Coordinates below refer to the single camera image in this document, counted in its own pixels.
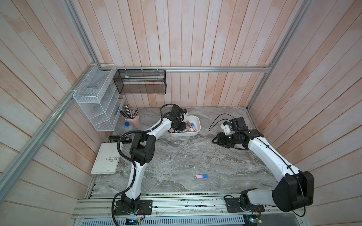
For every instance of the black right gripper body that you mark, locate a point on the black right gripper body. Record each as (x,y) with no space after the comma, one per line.
(227,141)

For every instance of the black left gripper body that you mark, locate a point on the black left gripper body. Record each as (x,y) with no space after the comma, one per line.
(179,125)

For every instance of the pink clear lip gloss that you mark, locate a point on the pink clear lip gloss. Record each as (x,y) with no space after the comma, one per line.
(189,127)

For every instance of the pink blue lipstick tube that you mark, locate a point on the pink blue lipstick tube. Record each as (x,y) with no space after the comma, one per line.
(193,126)

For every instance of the white plastic storage box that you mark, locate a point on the white plastic storage box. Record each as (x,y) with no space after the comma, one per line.
(194,120)

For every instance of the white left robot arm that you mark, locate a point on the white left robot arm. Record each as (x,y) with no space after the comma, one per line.
(142,150)

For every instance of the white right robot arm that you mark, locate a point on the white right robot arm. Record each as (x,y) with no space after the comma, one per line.
(295,188)

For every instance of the pink round cup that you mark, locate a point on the pink round cup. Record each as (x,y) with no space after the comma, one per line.
(135,122)

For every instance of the pens in cup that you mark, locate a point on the pens in cup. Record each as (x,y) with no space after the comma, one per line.
(127,113)

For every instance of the small clear water bottle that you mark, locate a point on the small clear water bottle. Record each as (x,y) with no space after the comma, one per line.
(128,126)

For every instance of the black stapler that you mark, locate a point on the black stapler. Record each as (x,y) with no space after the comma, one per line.
(115,139)

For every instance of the white book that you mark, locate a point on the white book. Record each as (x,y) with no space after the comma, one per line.
(107,159)

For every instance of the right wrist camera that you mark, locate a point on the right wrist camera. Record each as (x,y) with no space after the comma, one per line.
(226,126)

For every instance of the black mesh wall basket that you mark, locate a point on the black mesh wall basket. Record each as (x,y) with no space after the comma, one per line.
(141,81)

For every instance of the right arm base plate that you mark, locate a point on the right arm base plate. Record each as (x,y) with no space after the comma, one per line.
(233,205)

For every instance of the white wire mesh shelf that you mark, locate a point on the white wire mesh shelf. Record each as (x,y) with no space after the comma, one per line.
(98,97)

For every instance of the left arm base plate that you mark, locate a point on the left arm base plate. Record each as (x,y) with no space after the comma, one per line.
(138,207)

